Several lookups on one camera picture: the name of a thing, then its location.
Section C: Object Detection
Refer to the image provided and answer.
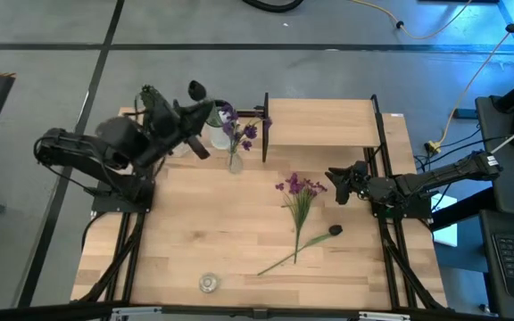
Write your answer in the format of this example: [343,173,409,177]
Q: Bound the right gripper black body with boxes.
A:
[349,160,372,201]

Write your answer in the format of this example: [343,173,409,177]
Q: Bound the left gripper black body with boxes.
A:
[148,94,188,145]

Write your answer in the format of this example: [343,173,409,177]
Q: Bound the purple artificial flower bunch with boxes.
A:
[219,102,274,169]
[274,172,328,265]

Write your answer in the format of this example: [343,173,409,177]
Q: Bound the conical glass bud vase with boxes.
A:
[226,149,245,175]

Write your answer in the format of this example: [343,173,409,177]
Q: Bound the cylindrical glass vase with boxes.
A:
[198,272,220,294]

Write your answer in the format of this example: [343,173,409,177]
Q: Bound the wooden shelf with black legs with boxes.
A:
[261,92,390,164]

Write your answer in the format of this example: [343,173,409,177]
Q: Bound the clear glass jar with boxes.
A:
[207,98,240,151]

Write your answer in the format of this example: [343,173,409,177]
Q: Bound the black desk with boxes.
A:
[479,209,514,318]
[475,95,514,218]

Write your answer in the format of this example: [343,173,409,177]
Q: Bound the black power cable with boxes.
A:
[412,133,514,179]

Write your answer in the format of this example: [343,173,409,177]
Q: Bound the black flexible hose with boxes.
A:
[241,0,305,13]

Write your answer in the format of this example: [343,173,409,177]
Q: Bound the silver metal bracket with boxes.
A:
[358,310,412,321]
[110,306,163,321]

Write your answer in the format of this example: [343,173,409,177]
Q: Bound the black aluminium rig frame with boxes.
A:
[71,92,448,313]

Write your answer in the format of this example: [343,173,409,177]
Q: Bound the yellow floor cable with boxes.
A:
[350,0,475,40]

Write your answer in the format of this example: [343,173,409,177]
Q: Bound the pale yellow hanging cable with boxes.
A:
[425,0,514,155]

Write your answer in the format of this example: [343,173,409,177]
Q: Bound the black front frame rail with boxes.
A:
[0,300,514,321]

